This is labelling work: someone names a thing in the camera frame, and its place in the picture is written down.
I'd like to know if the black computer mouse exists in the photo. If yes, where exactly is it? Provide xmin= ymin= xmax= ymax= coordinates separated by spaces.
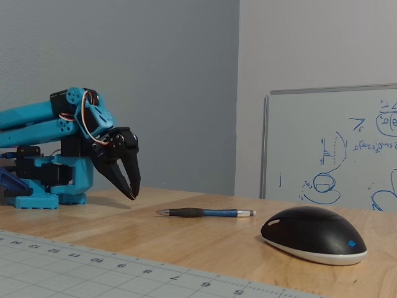
xmin=260 ymin=205 xmax=368 ymax=266

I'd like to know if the grey cutting mat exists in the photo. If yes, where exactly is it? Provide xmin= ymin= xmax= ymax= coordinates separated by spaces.
xmin=0 ymin=230 xmax=330 ymax=298

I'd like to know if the whiteboard with blue drawings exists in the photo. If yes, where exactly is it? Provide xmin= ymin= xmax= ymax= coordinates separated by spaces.
xmin=259 ymin=83 xmax=397 ymax=214

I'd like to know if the blue pen with black grip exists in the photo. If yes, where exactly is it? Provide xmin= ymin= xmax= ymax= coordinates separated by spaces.
xmin=156 ymin=207 xmax=257 ymax=219

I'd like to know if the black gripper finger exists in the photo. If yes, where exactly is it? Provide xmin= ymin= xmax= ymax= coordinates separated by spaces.
xmin=123 ymin=148 xmax=142 ymax=197
xmin=92 ymin=156 xmax=138 ymax=201

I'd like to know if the red and white servo cable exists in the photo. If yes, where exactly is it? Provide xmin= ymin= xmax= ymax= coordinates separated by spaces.
xmin=58 ymin=89 xmax=110 ymax=147

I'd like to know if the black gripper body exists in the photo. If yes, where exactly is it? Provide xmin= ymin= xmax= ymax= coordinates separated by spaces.
xmin=89 ymin=126 xmax=140 ymax=165

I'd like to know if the dark blue table clamp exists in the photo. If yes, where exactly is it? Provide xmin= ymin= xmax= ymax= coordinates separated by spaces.
xmin=0 ymin=166 xmax=32 ymax=199

